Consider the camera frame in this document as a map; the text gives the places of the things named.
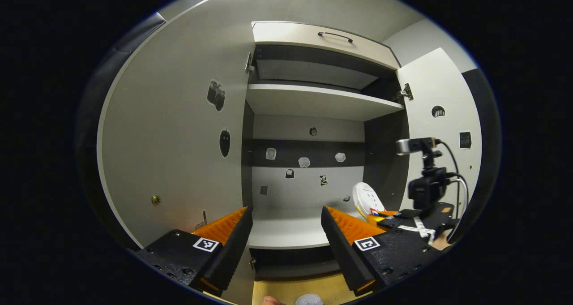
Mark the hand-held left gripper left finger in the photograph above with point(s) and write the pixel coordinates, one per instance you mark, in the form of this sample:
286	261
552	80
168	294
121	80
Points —
233	247

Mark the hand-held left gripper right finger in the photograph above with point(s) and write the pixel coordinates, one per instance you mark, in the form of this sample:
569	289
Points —
340	247

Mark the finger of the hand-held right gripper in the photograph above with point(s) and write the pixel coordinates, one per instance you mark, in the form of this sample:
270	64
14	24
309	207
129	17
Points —
386	215

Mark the white shoe cabinet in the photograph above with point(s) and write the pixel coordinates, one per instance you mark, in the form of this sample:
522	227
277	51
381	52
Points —
304	197

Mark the white cabinet door cat sticker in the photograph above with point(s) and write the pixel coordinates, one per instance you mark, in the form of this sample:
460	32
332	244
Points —
443	90

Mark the white cabinet door camera sticker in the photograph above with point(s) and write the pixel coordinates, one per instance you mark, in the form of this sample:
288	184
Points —
179	139

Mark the metal door hinge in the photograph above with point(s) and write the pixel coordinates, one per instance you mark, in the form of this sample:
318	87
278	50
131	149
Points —
253	264
405	92
249	62

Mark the white cabinet shelf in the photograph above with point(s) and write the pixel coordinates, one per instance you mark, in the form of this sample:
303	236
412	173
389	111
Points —
313	100

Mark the white cabinet drawer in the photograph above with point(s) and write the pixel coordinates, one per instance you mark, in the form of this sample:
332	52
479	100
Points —
291	34

